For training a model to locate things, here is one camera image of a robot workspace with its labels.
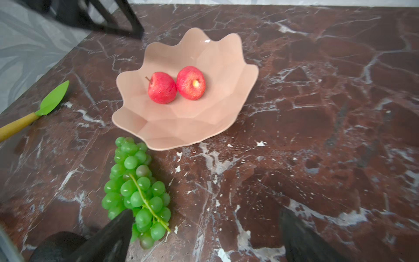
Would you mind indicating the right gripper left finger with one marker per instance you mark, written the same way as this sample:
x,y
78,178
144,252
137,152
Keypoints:
x,y
110,244

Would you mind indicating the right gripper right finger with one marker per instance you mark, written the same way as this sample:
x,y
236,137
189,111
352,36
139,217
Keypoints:
x,y
302,244

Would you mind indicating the dark fake avocado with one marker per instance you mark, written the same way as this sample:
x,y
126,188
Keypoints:
x,y
57,247

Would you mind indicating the green fake grape bunch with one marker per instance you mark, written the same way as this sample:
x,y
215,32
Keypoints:
x,y
133,187

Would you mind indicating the red fake apple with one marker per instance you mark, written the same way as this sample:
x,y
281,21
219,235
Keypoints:
x,y
162,89
191,83

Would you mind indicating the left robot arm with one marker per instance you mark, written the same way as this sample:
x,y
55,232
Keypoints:
x,y
90,15

